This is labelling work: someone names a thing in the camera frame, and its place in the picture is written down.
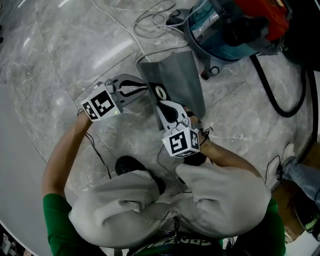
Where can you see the grey vacuum filter bag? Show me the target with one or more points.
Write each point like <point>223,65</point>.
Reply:
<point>180,80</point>

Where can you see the person's right forearm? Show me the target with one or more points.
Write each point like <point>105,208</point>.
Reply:
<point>225,157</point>

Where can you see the person's green shirt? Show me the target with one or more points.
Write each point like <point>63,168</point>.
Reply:
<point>57,225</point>

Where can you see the person's light gray trousers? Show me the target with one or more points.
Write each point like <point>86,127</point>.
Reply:
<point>125,212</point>

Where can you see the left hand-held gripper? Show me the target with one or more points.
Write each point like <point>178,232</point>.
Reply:
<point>102,105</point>

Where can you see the person's left black shoe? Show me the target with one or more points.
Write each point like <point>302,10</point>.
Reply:
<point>130,166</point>

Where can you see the black and green shoe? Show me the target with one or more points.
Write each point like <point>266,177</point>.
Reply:
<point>312,223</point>

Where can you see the person's left forearm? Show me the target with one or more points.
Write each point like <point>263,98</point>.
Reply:
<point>62,145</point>

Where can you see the person's right black shoe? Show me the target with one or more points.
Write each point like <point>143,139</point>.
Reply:
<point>197,160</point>

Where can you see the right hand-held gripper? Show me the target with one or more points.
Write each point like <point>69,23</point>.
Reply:
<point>180,143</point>

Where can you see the red vacuum cleaner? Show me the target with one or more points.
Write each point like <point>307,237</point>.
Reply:
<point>220,50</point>

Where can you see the person's black shoe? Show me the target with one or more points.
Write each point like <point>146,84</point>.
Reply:
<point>197,160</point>
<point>130,166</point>

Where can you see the small black adapter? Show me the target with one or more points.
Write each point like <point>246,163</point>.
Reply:
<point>279,173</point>

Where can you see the cardboard box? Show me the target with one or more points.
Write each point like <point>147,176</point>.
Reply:
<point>287,212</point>

